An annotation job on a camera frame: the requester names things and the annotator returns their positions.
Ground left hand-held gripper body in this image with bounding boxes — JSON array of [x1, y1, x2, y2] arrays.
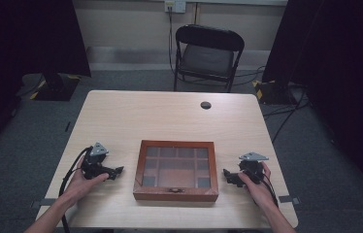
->
[[81, 142, 116, 181]]

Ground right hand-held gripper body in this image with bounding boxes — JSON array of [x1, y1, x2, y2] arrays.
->
[[231, 151, 270, 188]]

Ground wooden glass-lid box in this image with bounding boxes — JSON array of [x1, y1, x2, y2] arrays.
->
[[132, 139, 219, 203]]

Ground person's right hand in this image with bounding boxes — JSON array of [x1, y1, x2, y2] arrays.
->
[[237, 161, 279, 212]]

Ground person's left hand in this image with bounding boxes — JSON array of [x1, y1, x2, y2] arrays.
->
[[62, 157, 110, 207]]

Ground black stand base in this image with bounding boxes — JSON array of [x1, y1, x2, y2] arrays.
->
[[29, 73, 83, 102], [252, 79, 299, 106]]

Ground black folding chair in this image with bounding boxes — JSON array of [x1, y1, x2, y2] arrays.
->
[[173, 23, 246, 94]]

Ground black curtain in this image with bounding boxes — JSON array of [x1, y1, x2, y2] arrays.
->
[[261, 0, 363, 208]]

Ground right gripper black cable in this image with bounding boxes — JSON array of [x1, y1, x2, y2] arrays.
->
[[250, 168, 280, 208]]

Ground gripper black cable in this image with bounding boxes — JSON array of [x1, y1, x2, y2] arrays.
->
[[58, 146, 93, 233], [250, 168, 280, 208]]

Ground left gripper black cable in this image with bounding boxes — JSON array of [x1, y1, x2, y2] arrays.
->
[[58, 146, 93, 233]]

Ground grey table bracket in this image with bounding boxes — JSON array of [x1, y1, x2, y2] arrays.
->
[[31, 198, 57, 209], [278, 195, 301, 206]]

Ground black floor cables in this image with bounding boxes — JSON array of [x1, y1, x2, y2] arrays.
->
[[234, 65, 314, 144]]

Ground black wall cable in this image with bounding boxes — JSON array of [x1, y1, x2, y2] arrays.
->
[[167, 6, 176, 76]]

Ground white wall socket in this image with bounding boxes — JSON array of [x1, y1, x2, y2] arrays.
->
[[164, 0, 187, 15]]

